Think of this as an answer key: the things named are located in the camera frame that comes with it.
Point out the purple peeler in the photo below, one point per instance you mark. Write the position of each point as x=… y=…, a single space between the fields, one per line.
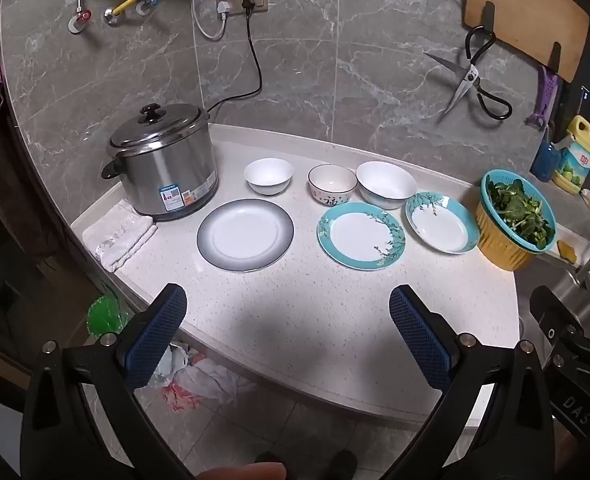
x=545 y=95

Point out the yellow detergent bottle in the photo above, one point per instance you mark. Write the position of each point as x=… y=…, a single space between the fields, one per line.
x=575 y=160

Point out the grey rim plate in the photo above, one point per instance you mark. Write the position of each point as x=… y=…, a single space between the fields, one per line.
x=245 y=235

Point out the crumpled cloth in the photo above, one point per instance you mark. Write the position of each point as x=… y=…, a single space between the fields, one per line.
x=200 y=375

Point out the green leafy vegetables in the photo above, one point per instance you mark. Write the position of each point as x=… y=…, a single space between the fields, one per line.
x=520 y=210

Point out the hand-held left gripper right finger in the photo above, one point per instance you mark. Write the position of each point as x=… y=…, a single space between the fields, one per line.
x=420 y=340

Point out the person's left hand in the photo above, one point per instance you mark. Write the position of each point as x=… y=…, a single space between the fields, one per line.
x=245 y=472

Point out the deep teal floral plate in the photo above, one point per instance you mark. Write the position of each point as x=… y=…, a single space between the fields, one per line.
x=440 y=222

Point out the small white bowl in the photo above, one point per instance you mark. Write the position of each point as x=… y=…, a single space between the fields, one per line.
x=268 y=175

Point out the black wall hook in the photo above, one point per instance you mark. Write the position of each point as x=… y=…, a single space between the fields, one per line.
x=487 y=15
x=555 y=57

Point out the metal pipe valve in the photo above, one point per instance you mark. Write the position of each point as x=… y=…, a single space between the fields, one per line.
x=110 y=16

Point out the yellow sponge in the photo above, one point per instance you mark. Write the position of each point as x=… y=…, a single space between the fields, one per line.
x=567 y=251

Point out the wooden cutting board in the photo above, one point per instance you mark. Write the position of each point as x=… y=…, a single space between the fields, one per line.
x=525 y=10

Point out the large white bowl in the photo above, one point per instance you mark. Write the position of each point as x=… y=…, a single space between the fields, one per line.
x=385 y=185

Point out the green plastic bag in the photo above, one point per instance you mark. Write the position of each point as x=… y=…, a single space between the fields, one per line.
x=102 y=315

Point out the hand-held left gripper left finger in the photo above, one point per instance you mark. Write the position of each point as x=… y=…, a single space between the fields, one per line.
x=155 y=335

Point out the folded white towel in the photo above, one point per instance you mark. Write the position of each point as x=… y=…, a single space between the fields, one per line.
x=120 y=232

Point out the stainless steel sink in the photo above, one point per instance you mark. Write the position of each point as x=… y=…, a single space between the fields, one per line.
x=565 y=290

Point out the blue utensil holder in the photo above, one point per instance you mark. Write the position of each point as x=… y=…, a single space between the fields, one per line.
x=545 y=160

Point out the stainless steel rice cooker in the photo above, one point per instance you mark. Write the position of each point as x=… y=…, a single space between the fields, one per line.
x=165 y=170

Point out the yellow ribbed basin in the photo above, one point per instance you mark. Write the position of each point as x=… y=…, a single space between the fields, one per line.
x=500 y=250

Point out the patterned dark rim bowl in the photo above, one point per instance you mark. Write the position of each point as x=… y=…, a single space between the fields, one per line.
x=332 y=185

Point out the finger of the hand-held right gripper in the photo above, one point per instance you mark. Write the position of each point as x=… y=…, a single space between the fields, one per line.
x=550 y=310

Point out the teal colander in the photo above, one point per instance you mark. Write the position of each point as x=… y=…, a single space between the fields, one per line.
x=486 y=195

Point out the dark shoe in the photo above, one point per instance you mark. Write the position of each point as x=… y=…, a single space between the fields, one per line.
x=342 y=462
x=270 y=460

